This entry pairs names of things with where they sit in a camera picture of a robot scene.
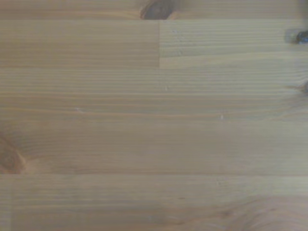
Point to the small grey black object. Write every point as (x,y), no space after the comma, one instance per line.
(298,36)

